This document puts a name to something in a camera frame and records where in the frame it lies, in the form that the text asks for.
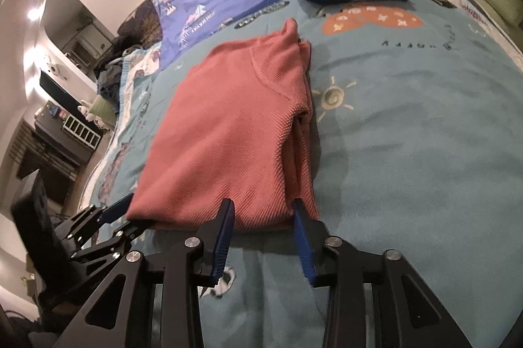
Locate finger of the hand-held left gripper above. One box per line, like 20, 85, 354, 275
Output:
70, 219, 157, 264
55, 193, 135, 246

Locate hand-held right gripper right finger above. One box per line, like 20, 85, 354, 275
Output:
292, 199, 472, 348

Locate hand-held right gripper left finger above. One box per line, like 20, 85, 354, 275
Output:
53, 199, 236, 348

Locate pink knit sweater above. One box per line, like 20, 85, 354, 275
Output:
126, 18, 320, 232

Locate pile of dark clothes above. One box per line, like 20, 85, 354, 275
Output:
96, 35, 144, 100

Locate dark wooden dresser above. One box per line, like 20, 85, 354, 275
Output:
16, 119, 95, 206

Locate white slatted crate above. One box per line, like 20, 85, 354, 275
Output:
61, 115, 103, 149

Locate white plush toy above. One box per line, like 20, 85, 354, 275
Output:
77, 100, 104, 124

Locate small green cushion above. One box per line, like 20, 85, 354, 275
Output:
88, 95, 118, 120

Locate black monitor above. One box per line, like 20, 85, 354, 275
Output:
39, 70, 83, 110

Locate teal printed blanket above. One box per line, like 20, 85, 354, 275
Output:
82, 0, 523, 348

